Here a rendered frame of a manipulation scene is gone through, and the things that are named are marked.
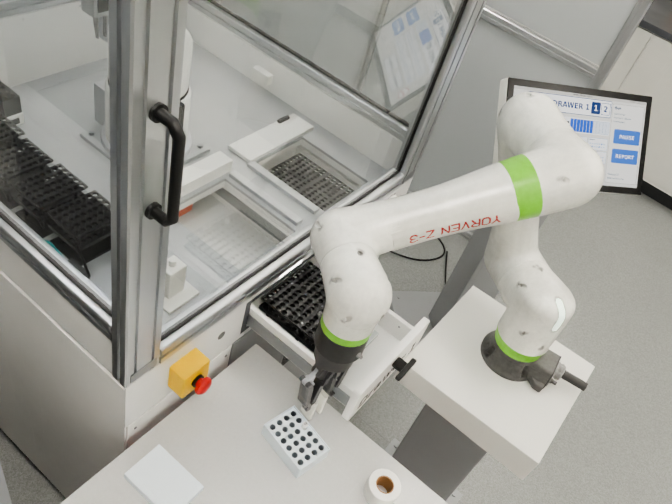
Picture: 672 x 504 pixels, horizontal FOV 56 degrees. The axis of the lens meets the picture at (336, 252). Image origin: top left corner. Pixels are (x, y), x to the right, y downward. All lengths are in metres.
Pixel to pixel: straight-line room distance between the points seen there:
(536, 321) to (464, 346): 0.23
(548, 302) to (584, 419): 1.43
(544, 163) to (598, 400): 1.90
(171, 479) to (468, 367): 0.72
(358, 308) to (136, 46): 0.51
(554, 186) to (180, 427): 0.88
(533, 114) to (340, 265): 0.49
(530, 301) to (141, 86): 0.98
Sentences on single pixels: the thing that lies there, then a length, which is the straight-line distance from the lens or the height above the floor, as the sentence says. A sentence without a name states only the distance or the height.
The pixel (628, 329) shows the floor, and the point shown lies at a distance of 3.35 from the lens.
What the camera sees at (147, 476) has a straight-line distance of 1.35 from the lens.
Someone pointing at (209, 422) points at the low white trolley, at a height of 0.76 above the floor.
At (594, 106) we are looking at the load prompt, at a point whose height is 1.16.
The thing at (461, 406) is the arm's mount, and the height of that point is 0.83.
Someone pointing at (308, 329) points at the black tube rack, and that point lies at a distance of 1.42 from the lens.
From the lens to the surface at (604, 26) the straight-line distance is 2.71.
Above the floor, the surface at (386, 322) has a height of 0.86.
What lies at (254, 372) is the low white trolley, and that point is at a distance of 1.50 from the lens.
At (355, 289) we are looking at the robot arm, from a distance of 1.00.
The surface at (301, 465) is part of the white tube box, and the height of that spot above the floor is 0.80.
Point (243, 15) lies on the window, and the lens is 0.89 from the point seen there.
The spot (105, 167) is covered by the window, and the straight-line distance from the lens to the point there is 0.93.
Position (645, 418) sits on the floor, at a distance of 3.04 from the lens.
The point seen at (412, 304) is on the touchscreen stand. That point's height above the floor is 0.04.
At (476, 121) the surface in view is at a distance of 3.01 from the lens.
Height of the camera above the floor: 2.00
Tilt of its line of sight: 43 degrees down
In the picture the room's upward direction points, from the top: 19 degrees clockwise
